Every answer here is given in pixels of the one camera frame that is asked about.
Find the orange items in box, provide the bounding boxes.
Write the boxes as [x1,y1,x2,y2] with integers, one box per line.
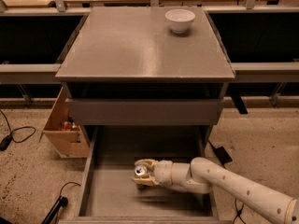
[61,121,80,131]

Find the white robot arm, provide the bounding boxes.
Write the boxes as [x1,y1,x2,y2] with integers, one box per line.
[133,157,299,224]

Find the redbull can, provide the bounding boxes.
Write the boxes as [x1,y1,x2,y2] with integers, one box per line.
[135,165,148,190]

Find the black cable bottom left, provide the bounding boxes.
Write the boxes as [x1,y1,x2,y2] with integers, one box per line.
[41,181,82,224]

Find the cardboard box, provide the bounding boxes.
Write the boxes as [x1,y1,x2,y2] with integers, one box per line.
[43,90,89,158]

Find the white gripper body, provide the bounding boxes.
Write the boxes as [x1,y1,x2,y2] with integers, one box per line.
[153,161,173,186]

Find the black cable with adapter left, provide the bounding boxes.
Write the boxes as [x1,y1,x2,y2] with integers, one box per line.
[0,109,37,152]

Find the grey drawer cabinet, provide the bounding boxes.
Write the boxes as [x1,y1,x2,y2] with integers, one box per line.
[56,7,235,159]

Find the black power adapter right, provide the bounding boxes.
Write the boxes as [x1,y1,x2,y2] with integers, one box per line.
[208,142,247,224]

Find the white ceramic bowl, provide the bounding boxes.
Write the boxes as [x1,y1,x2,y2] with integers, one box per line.
[165,8,195,34]

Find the open grey middle drawer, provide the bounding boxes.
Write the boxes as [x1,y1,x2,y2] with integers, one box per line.
[59,126,231,224]

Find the closed grey top drawer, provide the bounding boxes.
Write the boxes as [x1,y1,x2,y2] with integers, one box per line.
[66,98,223,126]

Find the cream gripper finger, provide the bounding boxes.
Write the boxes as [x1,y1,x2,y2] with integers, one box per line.
[135,159,157,171]
[133,176,159,187]

